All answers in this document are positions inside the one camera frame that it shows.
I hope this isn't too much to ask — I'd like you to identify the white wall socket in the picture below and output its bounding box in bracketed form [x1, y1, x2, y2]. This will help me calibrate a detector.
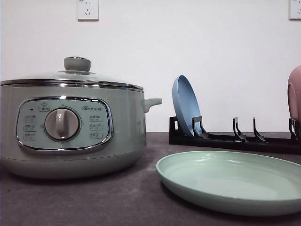
[289, 0, 301, 22]
[78, 0, 99, 22]

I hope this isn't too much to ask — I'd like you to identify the left white wall socket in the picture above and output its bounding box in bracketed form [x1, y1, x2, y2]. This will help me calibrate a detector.
[78, 0, 99, 22]

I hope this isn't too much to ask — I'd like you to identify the green plate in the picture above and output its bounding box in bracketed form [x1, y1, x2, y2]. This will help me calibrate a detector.
[156, 151, 301, 217]

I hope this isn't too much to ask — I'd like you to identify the green electric steamer pot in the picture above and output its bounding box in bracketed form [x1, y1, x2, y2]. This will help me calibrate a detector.
[0, 85, 162, 179]

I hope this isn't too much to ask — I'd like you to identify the glass steamer lid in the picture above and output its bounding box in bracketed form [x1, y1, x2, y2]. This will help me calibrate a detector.
[0, 56, 144, 91]

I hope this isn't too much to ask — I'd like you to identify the pink plate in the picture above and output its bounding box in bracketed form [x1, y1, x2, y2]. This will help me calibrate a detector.
[287, 66, 301, 123]

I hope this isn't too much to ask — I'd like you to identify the black plate rack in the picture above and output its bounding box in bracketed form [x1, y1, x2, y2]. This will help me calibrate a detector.
[169, 116, 301, 154]

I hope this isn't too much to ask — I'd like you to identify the blue plate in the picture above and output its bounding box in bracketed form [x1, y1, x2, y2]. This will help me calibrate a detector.
[172, 75, 202, 136]

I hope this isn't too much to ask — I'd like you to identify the right white wall socket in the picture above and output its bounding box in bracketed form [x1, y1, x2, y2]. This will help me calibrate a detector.
[289, 0, 301, 22]

